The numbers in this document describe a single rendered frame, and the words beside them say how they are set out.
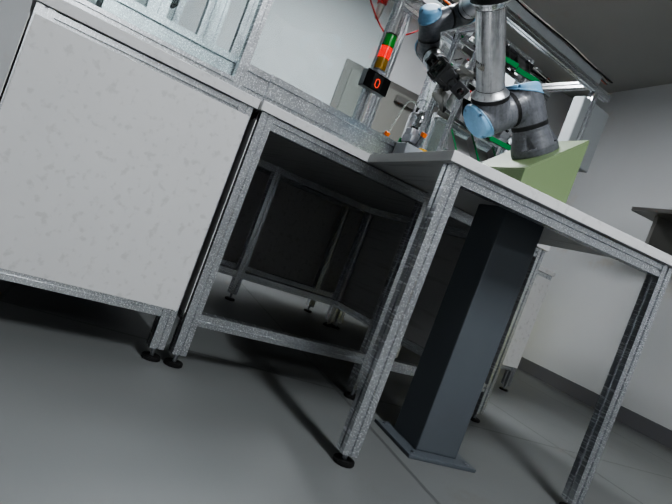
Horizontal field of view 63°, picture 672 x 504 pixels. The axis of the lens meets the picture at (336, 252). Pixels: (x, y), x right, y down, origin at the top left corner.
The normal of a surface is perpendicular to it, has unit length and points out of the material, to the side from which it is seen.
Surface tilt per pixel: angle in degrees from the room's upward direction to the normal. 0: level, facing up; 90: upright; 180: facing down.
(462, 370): 90
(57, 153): 90
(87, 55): 90
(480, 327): 90
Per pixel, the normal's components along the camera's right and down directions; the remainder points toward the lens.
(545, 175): 0.38, 0.16
